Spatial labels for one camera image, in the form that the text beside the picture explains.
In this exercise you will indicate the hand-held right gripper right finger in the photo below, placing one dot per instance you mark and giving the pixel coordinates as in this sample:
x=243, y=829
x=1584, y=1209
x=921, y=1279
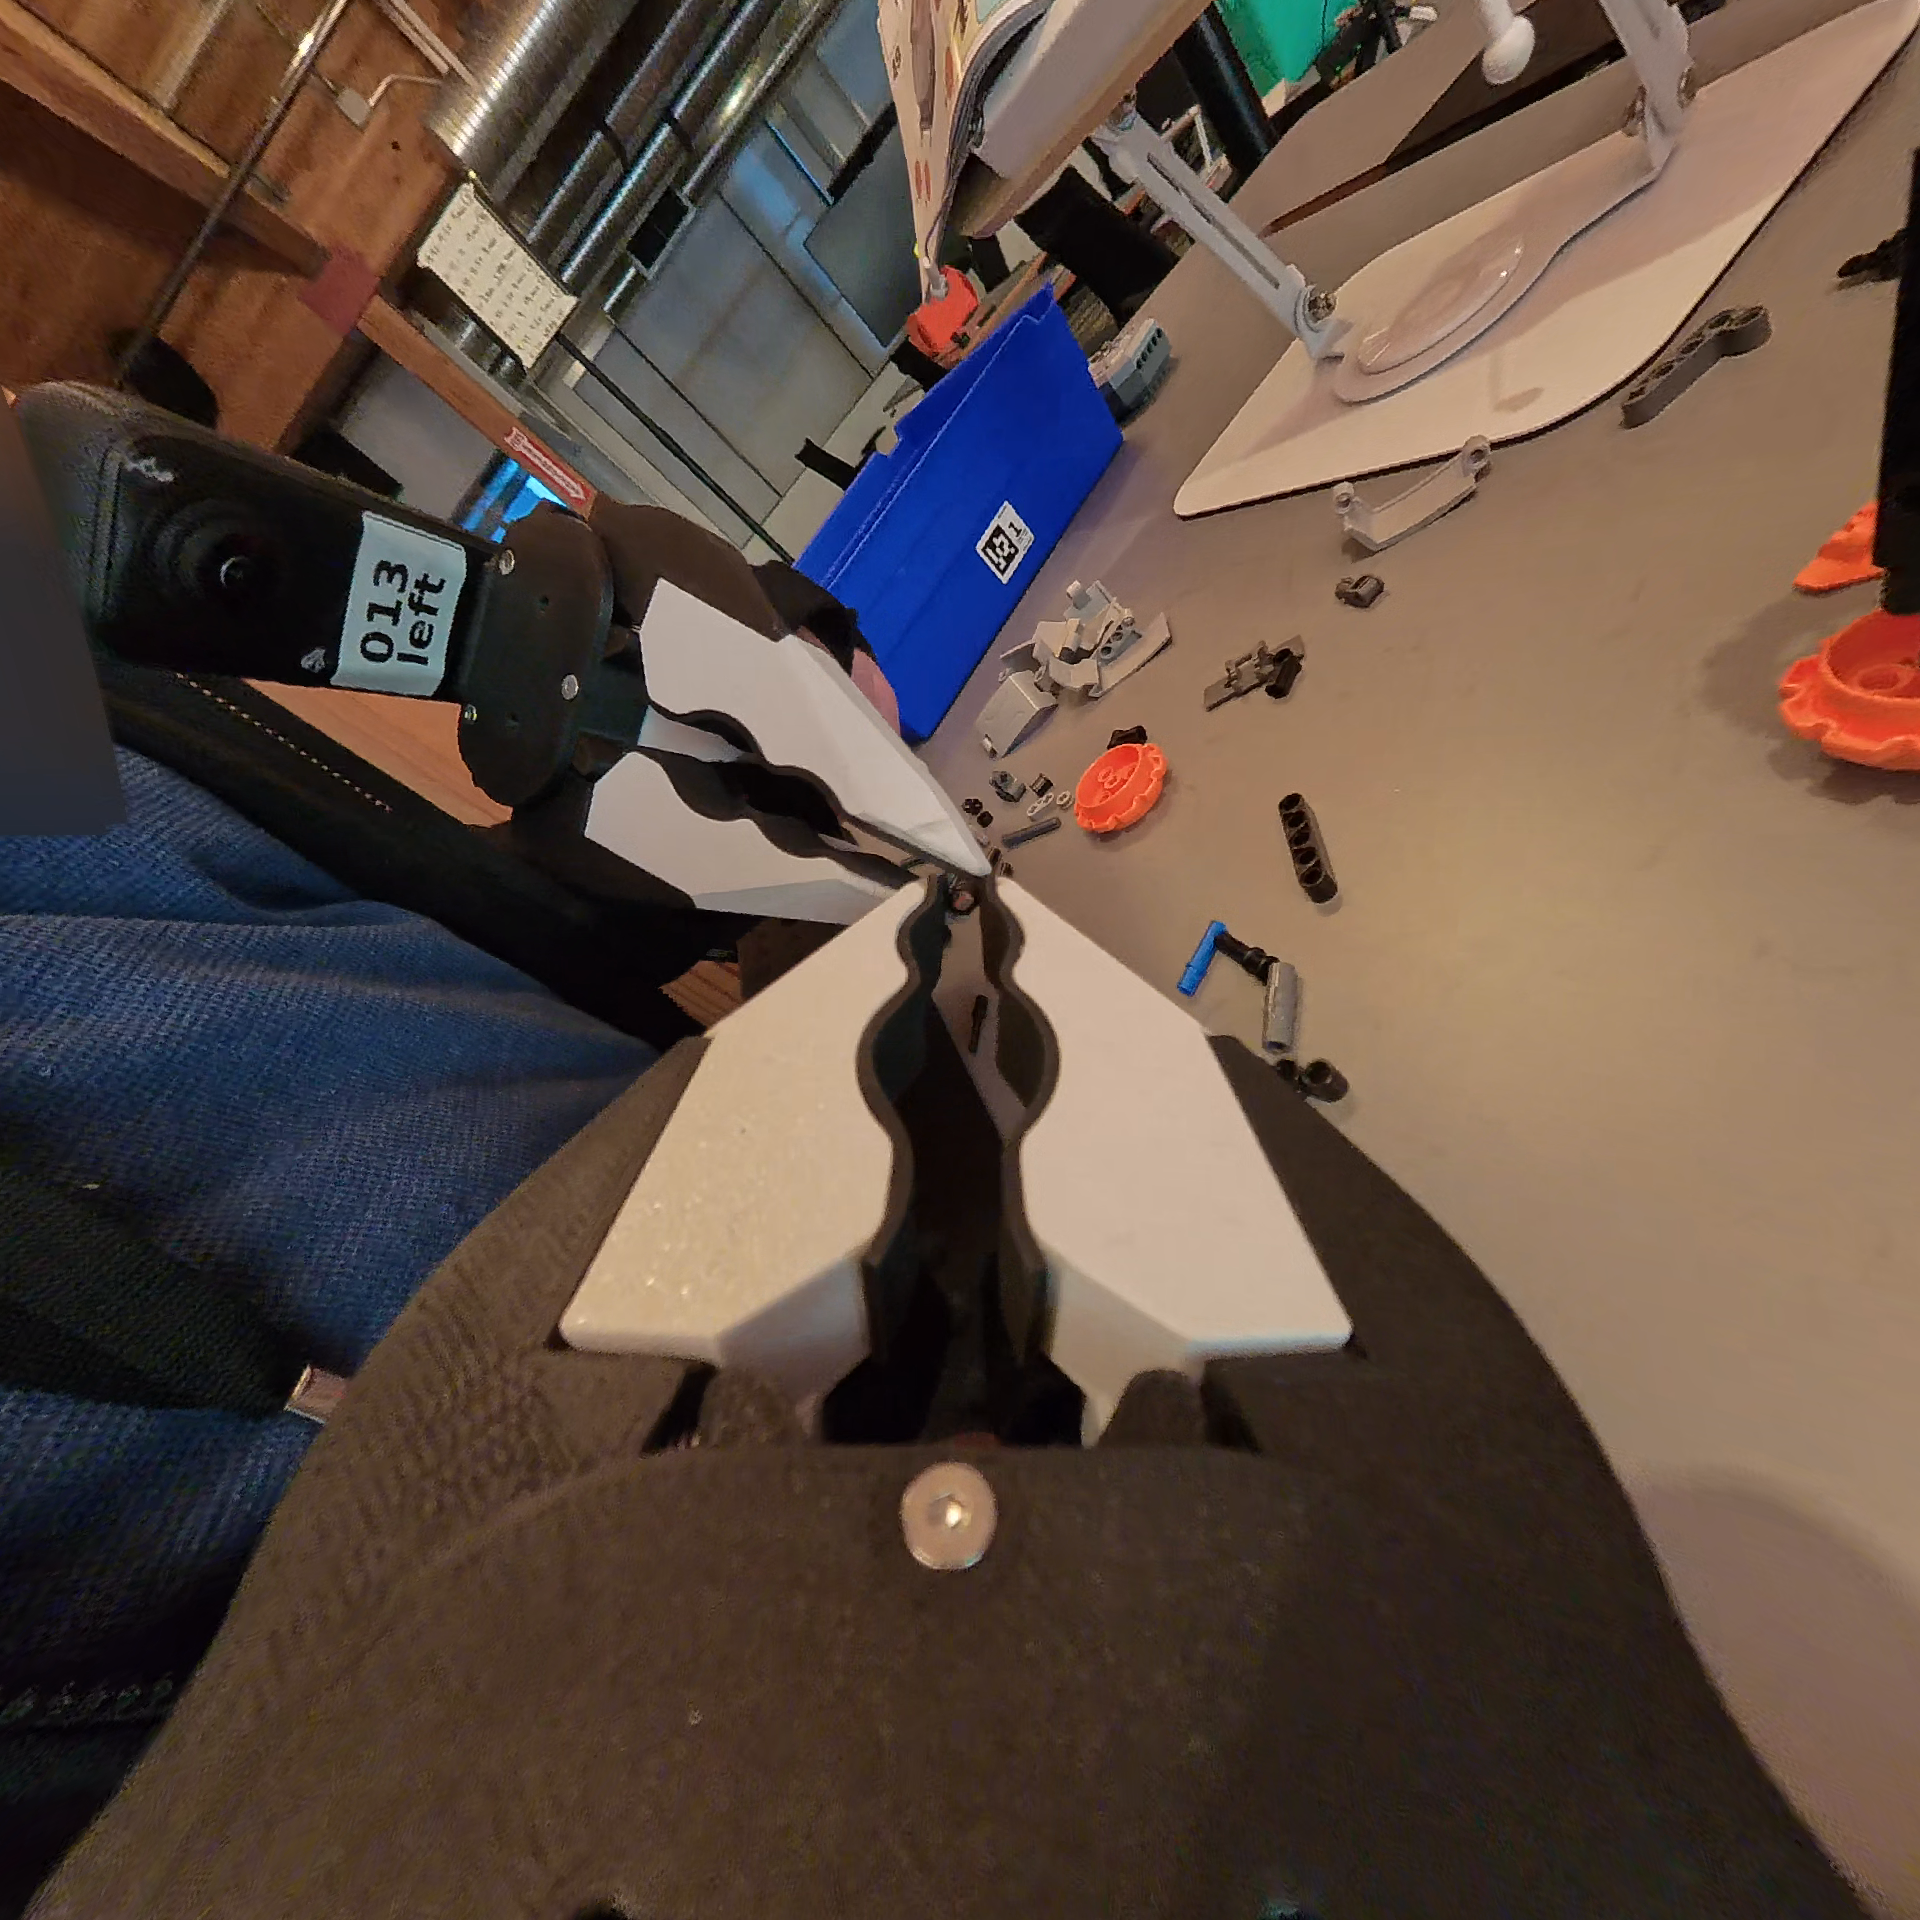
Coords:
x=1170, y=1185

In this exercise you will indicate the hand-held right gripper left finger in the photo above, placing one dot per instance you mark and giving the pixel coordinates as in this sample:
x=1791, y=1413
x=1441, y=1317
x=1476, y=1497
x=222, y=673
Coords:
x=751, y=1185

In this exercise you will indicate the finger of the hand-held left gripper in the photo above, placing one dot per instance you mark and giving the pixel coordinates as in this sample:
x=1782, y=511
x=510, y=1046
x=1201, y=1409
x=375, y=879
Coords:
x=780, y=705
x=720, y=855

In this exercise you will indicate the cluster of black bushes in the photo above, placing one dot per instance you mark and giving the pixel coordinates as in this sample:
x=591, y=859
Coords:
x=1320, y=1080

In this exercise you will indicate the single black bush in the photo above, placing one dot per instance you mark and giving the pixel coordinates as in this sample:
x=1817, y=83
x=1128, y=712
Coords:
x=962, y=896

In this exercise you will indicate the small black bolt pin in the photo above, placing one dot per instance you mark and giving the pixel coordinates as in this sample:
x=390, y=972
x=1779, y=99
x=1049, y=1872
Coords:
x=975, y=1022

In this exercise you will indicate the toy robot model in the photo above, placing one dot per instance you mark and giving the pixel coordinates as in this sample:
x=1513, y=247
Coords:
x=1860, y=692

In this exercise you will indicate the grey tube connector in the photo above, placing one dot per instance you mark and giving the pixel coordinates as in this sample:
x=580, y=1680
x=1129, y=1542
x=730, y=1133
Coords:
x=1283, y=1008

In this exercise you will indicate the blue pin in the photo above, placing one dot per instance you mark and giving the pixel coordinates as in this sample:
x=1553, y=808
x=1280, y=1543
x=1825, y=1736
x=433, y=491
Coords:
x=1201, y=961

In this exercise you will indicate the blue bin with white tag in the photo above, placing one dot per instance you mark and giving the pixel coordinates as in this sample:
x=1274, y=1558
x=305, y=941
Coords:
x=930, y=511

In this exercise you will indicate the grey panel pieces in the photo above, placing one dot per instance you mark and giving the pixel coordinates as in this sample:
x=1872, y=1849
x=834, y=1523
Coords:
x=1035, y=697

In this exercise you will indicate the orange toothed wheel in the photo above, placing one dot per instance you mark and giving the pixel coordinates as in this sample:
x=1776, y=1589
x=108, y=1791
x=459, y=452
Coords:
x=1123, y=787

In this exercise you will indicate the black straight beam with holes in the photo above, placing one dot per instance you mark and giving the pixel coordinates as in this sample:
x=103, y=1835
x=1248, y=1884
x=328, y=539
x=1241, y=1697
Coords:
x=1308, y=849

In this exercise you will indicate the grey and black hinge assembly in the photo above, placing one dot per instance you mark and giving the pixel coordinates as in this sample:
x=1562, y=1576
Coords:
x=1252, y=676

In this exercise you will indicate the grey motor block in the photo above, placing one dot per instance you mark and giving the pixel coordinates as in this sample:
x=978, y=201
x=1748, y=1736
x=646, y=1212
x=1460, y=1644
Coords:
x=1128, y=369

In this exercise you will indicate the person's clothed body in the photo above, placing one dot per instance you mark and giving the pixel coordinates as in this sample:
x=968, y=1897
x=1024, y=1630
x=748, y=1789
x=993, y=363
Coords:
x=224, y=1125

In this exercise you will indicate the small dark connector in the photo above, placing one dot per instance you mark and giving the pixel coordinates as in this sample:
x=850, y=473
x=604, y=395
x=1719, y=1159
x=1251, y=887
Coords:
x=1359, y=590

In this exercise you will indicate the large printed instruction sheet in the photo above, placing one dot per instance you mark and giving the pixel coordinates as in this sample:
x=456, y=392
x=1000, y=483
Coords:
x=921, y=120

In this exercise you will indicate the grey curved panel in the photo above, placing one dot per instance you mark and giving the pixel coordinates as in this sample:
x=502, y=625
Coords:
x=1402, y=517

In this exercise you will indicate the book stand with wooden board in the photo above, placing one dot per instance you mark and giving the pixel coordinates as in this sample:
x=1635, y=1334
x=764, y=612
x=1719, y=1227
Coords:
x=1576, y=270

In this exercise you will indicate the dark grey bent beam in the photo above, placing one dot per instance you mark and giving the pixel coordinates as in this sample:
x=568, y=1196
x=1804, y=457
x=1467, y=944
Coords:
x=1695, y=369

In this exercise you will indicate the white printed wall sheet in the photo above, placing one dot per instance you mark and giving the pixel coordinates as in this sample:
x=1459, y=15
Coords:
x=495, y=270

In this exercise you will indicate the silver air duct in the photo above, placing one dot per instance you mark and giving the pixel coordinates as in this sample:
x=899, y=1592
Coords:
x=569, y=76

